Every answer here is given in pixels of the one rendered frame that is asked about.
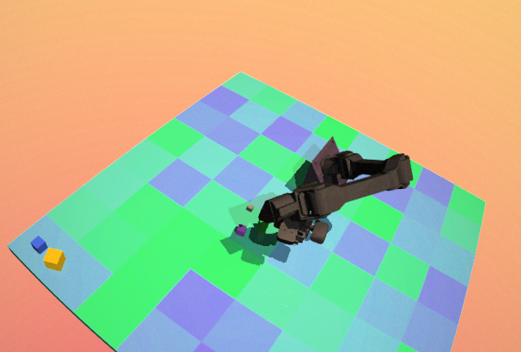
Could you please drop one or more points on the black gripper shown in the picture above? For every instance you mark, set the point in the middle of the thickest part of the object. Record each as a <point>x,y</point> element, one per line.
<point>319,230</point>

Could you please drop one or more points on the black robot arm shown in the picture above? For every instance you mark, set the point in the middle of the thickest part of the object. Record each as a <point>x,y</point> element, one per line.
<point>326,198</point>

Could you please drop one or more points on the yellow cube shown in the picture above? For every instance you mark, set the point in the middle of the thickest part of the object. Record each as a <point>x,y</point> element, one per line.
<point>54,259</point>

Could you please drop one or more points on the blue cube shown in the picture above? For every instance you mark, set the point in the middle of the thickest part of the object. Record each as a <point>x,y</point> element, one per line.
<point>39,244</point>

